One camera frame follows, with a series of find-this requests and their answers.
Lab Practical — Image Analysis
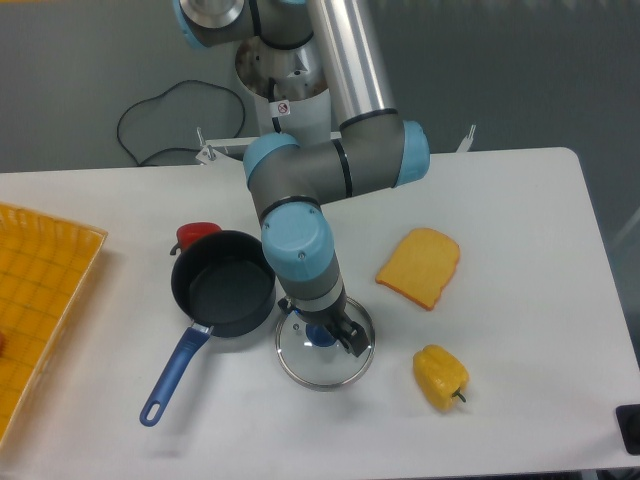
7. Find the red bell pepper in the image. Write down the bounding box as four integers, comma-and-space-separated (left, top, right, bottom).
170, 222, 222, 256

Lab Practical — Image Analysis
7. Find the dark saucepan with blue handle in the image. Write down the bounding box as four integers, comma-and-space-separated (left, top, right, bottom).
139, 230, 276, 427

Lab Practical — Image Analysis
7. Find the yellow plastic basket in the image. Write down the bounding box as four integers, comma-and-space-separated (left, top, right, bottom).
1, 203, 108, 443

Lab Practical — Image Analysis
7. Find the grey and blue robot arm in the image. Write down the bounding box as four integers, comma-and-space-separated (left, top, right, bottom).
174, 1, 430, 356

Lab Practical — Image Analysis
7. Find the glass lid with blue knob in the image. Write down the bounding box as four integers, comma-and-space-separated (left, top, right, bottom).
275, 298, 376, 391

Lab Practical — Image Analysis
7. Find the orange toast bread slice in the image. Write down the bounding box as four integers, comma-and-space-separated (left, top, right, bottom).
375, 228, 461, 311

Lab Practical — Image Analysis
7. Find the black cable on floor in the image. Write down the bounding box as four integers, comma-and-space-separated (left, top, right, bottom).
116, 79, 246, 167

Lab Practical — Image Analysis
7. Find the black device at table edge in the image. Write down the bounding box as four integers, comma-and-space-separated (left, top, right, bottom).
615, 404, 640, 456

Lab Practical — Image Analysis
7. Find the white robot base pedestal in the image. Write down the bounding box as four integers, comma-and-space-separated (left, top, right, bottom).
195, 37, 479, 165

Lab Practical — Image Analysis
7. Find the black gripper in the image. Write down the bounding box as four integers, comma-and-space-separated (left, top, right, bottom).
277, 292, 369, 358

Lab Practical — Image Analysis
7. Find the yellow bell pepper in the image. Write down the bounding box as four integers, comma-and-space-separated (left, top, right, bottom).
412, 344, 470, 412

